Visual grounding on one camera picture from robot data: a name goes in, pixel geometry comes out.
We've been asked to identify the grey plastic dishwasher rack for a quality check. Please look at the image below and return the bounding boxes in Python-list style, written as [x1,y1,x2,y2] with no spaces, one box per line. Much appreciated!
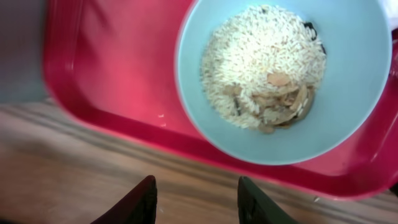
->
[1,0,48,104]

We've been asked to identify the leftover rice and scraps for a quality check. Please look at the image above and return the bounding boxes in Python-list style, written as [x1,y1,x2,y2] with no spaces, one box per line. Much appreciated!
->
[201,4,326,133]

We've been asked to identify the red plastic serving tray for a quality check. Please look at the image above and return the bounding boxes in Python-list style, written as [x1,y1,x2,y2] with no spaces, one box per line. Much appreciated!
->
[44,0,397,200]

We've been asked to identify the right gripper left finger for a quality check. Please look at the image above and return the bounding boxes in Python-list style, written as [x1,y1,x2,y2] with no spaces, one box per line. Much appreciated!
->
[91,175,157,224]

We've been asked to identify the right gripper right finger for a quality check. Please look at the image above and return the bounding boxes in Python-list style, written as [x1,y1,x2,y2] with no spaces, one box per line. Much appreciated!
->
[238,176,298,224]

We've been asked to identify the light blue small bowl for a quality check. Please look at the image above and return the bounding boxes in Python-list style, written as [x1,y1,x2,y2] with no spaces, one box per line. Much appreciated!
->
[175,0,392,165]

